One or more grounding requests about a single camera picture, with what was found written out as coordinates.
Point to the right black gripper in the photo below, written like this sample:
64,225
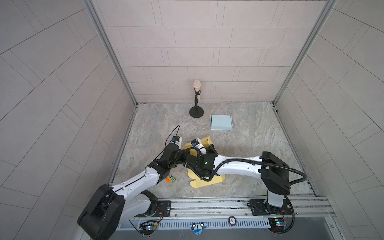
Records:
209,151

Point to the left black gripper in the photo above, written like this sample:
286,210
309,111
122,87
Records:
183,154

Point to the yellow paper box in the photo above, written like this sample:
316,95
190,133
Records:
200,156

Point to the light blue paper box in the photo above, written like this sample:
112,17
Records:
221,122

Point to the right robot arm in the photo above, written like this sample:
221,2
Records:
270,169

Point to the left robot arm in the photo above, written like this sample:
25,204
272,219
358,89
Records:
110,206

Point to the orange green small toy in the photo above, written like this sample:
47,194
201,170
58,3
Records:
171,179

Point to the round black badge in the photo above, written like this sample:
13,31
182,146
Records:
232,221

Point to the blue sticker marker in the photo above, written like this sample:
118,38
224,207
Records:
197,228

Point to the left circuit board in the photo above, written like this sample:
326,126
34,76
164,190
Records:
149,226

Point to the circuit board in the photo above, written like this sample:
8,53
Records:
277,224
149,226

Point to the beige microphone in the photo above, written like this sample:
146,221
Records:
197,89

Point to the right circuit board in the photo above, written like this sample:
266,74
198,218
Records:
277,224

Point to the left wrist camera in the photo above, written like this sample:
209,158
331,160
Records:
177,140

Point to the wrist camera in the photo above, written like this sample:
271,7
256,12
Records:
199,147
177,140

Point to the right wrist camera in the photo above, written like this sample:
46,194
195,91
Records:
199,147

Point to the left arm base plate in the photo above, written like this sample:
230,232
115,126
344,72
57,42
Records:
162,209

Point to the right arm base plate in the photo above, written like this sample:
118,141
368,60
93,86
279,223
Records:
260,207

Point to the aluminium mounting rail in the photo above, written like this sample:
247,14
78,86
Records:
224,207

